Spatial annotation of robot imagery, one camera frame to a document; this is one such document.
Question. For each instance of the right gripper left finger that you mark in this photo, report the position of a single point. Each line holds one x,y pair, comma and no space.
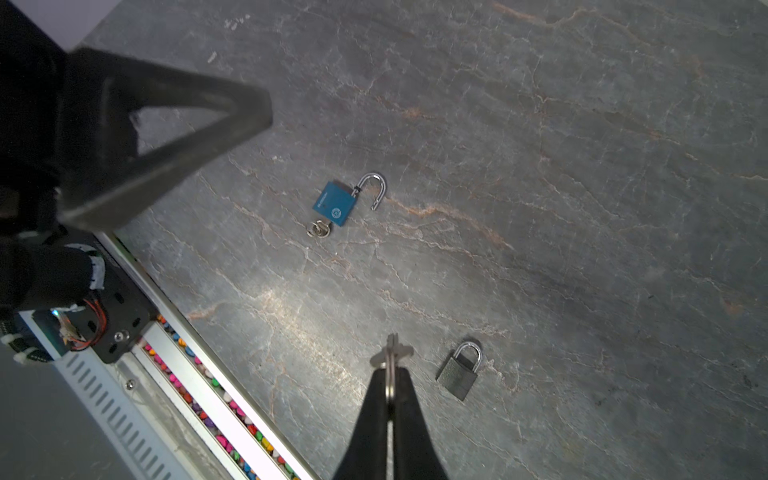
366,454

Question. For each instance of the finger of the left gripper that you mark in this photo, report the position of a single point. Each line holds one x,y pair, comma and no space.
129,131

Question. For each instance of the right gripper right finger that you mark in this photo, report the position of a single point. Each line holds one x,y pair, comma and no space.
413,451

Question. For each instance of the grey padlock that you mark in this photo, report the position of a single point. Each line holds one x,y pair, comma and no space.
460,370

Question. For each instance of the silver key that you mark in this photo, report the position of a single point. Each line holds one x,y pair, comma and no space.
388,359

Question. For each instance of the key for blue padlock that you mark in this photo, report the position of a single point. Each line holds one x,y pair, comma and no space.
319,229

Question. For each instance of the blue padlock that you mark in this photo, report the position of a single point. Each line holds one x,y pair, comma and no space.
336,201

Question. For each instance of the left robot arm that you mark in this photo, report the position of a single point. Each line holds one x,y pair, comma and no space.
34,275

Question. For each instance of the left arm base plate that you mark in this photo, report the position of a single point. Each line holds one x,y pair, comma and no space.
111,318

